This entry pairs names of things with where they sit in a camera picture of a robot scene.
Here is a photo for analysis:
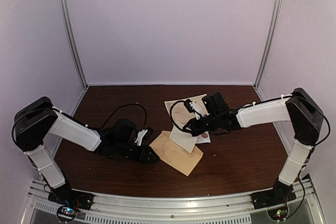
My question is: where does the white sticker sheet with seal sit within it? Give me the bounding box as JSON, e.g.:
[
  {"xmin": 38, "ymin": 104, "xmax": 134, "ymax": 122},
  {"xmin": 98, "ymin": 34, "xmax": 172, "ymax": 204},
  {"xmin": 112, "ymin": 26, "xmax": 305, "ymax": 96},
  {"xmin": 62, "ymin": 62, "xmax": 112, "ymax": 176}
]
[{"xmin": 196, "ymin": 132, "xmax": 211, "ymax": 144}]

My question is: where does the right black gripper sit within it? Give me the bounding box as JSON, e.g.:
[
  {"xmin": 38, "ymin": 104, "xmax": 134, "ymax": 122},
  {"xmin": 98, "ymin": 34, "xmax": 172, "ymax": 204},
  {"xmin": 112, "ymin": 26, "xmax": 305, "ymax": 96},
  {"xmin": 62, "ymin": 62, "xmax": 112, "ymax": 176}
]
[{"xmin": 183, "ymin": 113, "xmax": 221, "ymax": 136}]

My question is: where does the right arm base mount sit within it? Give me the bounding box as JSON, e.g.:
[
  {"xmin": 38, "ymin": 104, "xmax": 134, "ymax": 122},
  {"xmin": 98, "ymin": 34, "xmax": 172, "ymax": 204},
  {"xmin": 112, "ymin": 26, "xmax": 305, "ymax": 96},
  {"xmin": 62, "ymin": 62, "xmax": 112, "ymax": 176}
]
[{"xmin": 251, "ymin": 190, "xmax": 297, "ymax": 209}]

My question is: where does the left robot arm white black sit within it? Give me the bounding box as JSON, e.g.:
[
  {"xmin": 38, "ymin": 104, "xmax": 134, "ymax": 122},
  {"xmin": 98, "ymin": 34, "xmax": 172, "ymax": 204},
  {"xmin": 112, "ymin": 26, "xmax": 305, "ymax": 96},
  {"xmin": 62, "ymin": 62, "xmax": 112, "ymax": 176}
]
[{"xmin": 11, "ymin": 97, "xmax": 159, "ymax": 205}]

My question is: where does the left small circuit board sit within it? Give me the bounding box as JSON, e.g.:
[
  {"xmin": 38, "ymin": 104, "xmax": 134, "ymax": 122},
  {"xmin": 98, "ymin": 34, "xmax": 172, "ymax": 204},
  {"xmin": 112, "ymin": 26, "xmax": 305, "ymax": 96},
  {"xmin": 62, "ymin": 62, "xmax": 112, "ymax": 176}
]
[{"xmin": 56, "ymin": 206, "xmax": 79, "ymax": 222}]

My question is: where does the aluminium frame post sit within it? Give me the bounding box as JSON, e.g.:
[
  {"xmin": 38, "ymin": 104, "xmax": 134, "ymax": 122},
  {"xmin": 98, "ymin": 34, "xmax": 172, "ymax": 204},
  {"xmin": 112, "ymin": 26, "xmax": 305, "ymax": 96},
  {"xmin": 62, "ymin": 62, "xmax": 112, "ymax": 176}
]
[
  {"xmin": 254, "ymin": 0, "xmax": 283, "ymax": 90},
  {"xmin": 59, "ymin": 0, "xmax": 88, "ymax": 90}
]

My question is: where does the small circuit board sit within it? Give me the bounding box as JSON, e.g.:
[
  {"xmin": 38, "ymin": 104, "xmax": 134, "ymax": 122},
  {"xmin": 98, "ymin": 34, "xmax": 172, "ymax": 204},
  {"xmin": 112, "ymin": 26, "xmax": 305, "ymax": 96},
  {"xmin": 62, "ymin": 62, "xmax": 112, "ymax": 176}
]
[
  {"xmin": 56, "ymin": 206, "xmax": 79, "ymax": 222},
  {"xmin": 267, "ymin": 206, "xmax": 289, "ymax": 222}
]

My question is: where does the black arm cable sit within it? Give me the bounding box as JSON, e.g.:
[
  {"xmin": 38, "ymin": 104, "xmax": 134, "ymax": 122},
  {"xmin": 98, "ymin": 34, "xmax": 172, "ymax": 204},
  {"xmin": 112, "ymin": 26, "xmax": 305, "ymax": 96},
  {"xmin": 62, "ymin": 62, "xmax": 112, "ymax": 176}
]
[
  {"xmin": 99, "ymin": 103, "xmax": 148, "ymax": 135},
  {"xmin": 169, "ymin": 99, "xmax": 192, "ymax": 133}
]

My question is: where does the cream letter paper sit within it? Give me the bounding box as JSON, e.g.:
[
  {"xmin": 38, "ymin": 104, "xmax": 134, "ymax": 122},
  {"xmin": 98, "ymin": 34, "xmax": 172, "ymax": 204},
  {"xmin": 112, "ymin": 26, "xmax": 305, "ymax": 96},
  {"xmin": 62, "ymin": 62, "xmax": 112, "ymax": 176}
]
[
  {"xmin": 172, "ymin": 94, "xmax": 208, "ymax": 128},
  {"xmin": 169, "ymin": 125, "xmax": 197, "ymax": 153}
]

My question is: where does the brown kraft envelope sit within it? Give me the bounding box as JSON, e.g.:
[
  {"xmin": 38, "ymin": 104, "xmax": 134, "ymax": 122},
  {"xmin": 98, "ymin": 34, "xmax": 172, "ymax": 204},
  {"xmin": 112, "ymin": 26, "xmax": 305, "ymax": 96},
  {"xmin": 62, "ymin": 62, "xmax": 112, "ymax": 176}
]
[{"xmin": 150, "ymin": 131, "xmax": 203, "ymax": 176}]

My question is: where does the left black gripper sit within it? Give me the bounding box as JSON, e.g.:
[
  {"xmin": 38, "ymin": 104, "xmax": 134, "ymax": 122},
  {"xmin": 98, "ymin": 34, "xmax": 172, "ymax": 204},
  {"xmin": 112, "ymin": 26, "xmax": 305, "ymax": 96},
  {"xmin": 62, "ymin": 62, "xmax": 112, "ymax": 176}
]
[{"xmin": 115, "ymin": 140, "xmax": 160, "ymax": 164}]

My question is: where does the left aluminium frame post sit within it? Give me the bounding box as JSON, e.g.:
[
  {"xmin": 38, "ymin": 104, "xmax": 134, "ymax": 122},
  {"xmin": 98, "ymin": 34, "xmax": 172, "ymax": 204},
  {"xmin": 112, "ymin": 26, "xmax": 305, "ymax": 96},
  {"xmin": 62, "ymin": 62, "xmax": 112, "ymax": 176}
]
[{"xmin": 59, "ymin": 0, "xmax": 88, "ymax": 90}]

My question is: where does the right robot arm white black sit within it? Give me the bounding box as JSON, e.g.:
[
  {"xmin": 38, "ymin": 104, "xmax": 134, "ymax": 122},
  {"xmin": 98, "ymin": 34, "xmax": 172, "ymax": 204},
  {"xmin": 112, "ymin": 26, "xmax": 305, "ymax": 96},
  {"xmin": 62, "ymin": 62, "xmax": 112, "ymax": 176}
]
[{"xmin": 182, "ymin": 88, "xmax": 325, "ymax": 204}]

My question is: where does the front aluminium rail base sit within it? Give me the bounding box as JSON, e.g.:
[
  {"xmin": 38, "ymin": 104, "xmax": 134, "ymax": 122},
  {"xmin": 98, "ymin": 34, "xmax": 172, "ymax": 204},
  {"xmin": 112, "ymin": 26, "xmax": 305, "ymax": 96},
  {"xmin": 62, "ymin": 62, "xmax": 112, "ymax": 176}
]
[{"xmin": 18, "ymin": 179, "xmax": 327, "ymax": 223}]

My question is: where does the right aluminium frame post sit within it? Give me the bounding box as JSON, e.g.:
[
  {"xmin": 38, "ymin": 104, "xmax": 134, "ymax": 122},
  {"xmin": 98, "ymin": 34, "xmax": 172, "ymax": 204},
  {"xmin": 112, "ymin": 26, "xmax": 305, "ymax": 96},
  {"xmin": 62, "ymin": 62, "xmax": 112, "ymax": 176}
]
[{"xmin": 254, "ymin": 0, "xmax": 283, "ymax": 90}]

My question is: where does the right small circuit board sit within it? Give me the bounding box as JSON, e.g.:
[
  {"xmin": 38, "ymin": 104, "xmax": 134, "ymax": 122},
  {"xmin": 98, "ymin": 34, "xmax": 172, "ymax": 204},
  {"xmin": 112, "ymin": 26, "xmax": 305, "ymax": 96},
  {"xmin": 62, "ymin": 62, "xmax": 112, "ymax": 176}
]
[{"xmin": 267, "ymin": 206, "xmax": 289, "ymax": 222}]

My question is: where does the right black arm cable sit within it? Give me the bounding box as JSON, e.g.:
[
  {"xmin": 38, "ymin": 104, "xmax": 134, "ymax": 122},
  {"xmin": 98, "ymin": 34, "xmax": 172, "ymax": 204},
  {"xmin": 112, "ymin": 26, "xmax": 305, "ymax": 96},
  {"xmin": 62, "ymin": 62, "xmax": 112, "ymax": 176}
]
[{"xmin": 169, "ymin": 99, "xmax": 192, "ymax": 133}]

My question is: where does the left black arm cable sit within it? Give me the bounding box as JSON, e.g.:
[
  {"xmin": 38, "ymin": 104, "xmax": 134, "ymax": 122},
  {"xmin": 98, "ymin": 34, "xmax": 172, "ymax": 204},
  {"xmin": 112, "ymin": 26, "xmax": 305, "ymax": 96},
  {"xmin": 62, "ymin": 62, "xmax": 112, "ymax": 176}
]
[{"xmin": 99, "ymin": 103, "xmax": 148, "ymax": 135}]

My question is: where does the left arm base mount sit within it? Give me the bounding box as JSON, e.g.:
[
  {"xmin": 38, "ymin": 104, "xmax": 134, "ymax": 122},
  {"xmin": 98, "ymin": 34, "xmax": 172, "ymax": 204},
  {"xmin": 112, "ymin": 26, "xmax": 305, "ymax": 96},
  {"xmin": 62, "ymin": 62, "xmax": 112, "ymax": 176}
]
[{"xmin": 48, "ymin": 190, "xmax": 93, "ymax": 210}]

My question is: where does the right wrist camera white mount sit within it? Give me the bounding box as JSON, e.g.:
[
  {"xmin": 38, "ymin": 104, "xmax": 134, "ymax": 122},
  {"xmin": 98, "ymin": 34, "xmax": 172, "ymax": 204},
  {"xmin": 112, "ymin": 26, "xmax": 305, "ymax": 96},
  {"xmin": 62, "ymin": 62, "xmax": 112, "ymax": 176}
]
[{"xmin": 183, "ymin": 99, "xmax": 206, "ymax": 120}]

